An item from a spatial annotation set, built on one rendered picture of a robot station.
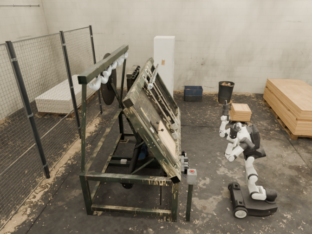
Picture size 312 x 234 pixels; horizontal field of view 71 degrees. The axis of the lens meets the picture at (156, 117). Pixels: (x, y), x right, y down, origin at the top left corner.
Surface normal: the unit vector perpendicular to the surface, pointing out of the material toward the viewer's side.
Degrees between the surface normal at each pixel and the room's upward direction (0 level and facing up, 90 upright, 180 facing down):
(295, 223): 0
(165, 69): 90
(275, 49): 90
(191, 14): 90
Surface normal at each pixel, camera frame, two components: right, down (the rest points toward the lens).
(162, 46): -0.14, 0.44
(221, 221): 0.00, -0.89
